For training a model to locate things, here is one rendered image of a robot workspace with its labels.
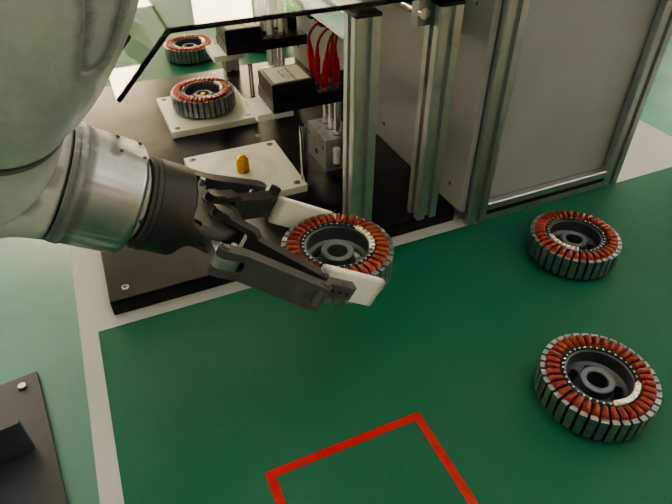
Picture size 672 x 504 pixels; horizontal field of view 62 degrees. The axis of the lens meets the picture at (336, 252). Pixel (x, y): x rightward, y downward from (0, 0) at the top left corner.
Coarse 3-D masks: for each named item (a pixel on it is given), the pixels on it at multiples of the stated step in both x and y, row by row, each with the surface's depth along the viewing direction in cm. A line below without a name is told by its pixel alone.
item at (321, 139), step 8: (312, 120) 88; (320, 120) 88; (312, 128) 87; (320, 128) 86; (328, 128) 86; (312, 136) 88; (320, 136) 85; (328, 136) 84; (336, 136) 84; (312, 144) 89; (320, 144) 86; (328, 144) 84; (336, 144) 84; (312, 152) 90; (320, 152) 86; (328, 152) 84; (320, 160) 87; (328, 160) 85; (328, 168) 86; (336, 168) 87
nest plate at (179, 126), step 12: (168, 96) 105; (240, 96) 105; (168, 108) 101; (240, 108) 101; (168, 120) 98; (180, 120) 98; (192, 120) 98; (204, 120) 98; (216, 120) 98; (228, 120) 98; (240, 120) 98; (252, 120) 99; (180, 132) 95; (192, 132) 96; (204, 132) 96
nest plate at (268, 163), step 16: (256, 144) 91; (272, 144) 91; (192, 160) 87; (208, 160) 87; (224, 160) 87; (256, 160) 87; (272, 160) 87; (288, 160) 87; (240, 176) 83; (256, 176) 83; (272, 176) 83; (288, 176) 83; (288, 192) 81
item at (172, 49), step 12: (180, 36) 130; (192, 36) 130; (204, 36) 130; (168, 48) 125; (180, 48) 124; (192, 48) 124; (204, 48) 125; (168, 60) 127; (180, 60) 125; (192, 60) 125; (204, 60) 126
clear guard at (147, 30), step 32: (160, 0) 56; (192, 0) 56; (224, 0) 56; (256, 0) 56; (288, 0) 56; (320, 0) 56; (352, 0) 56; (384, 0) 56; (416, 0) 57; (160, 32) 50; (128, 64) 52
